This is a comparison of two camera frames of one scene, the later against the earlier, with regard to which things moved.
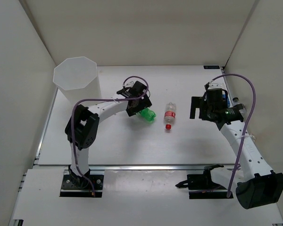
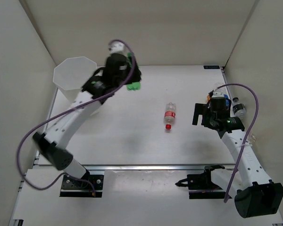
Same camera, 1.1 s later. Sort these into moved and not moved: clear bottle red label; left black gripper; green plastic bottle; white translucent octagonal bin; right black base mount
Moved: left black gripper; green plastic bottle
Not moved: clear bottle red label; white translucent octagonal bin; right black base mount
